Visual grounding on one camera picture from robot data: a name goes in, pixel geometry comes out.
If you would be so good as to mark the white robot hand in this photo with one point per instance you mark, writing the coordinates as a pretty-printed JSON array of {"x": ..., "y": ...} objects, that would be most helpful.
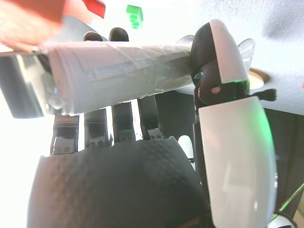
[{"x": 118, "y": 185}]

